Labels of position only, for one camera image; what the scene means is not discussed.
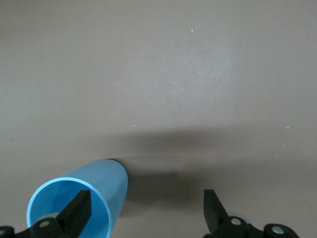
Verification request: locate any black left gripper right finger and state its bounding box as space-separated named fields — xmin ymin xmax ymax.
xmin=202 ymin=189 xmax=298 ymax=238

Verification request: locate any blue plastic cup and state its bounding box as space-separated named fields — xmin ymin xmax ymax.
xmin=26 ymin=158 xmax=130 ymax=238

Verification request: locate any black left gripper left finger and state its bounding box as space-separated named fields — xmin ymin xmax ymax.
xmin=0 ymin=189 xmax=93 ymax=238

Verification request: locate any brown table cover sheet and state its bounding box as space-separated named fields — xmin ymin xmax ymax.
xmin=0 ymin=0 xmax=317 ymax=238

